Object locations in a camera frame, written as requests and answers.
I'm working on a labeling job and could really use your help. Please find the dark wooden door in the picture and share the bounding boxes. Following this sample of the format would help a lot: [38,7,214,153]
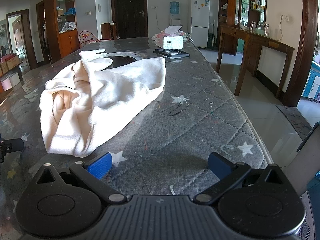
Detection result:
[111,0,148,40]

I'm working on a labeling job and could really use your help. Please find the brown interior door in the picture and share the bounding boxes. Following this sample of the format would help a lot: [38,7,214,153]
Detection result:
[12,20,27,57]

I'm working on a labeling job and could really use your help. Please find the pink storage bin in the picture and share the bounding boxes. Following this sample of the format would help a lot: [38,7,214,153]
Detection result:
[0,78,12,92]

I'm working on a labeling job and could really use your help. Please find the white tissue box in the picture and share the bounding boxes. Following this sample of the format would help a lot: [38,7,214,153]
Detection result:
[161,26,184,50]

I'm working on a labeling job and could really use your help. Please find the round dark turntable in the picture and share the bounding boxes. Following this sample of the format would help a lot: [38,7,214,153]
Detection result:
[104,52,145,69]

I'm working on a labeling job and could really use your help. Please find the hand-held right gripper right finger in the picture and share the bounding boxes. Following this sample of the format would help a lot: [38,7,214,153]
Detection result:
[194,152,287,204]

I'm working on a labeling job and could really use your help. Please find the black rectangular frame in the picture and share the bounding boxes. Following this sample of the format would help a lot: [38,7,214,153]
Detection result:
[153,49,190,60]

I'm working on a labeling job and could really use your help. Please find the cream fleece garment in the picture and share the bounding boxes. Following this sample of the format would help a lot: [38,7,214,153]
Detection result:
[39,56,167,158]

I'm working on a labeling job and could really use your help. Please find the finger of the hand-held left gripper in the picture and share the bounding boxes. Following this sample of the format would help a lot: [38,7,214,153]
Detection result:
[0,138,25,163]

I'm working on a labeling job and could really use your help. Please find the pink tissue packet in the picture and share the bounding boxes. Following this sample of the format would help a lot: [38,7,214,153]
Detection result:
[155,31,167,47]

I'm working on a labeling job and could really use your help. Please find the wooden display cabinet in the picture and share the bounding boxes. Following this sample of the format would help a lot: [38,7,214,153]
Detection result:
[219,0,267,55]

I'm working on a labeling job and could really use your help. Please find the white storage bin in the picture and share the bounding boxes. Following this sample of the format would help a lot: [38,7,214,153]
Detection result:
[9,72,20,86]

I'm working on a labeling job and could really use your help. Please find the white power cable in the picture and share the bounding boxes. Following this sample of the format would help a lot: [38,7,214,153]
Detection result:
[276,20,285,42]

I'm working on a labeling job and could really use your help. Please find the cardboard boxes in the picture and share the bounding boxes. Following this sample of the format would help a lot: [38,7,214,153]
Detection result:
[0,54,22,75]

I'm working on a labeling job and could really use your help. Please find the small wooden rack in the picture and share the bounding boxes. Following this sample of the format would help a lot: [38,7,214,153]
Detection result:
[101,21,118,40]

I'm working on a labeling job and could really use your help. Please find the blue and white cabinet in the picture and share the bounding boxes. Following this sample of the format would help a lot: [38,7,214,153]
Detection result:
[301,61,320,103]

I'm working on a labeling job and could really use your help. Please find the floor mop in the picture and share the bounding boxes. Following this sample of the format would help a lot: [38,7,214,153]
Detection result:
[209,19,217,49]

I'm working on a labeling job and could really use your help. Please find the polka dot bag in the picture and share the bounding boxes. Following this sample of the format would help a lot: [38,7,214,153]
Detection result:
[79,30,101,49]

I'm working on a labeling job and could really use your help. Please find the grey floor mat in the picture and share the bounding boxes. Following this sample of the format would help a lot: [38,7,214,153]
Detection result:
[275,105,313,142]

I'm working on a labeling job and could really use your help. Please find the white refrigerator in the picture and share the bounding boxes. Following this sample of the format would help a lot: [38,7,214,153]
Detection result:
[188,0,210,48]

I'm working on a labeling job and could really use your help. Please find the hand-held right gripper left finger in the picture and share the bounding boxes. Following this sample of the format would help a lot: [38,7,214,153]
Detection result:
[36,152,127,204]

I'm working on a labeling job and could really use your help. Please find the wooden shelf cabinet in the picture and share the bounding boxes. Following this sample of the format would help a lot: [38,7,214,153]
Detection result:
[44,0,80,59]

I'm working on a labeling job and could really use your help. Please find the wooden console table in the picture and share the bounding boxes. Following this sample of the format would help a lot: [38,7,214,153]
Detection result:
[216,25,295,99]

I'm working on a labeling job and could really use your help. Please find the wooden archway frame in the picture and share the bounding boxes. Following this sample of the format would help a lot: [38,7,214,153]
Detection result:
[284,0,319,107]

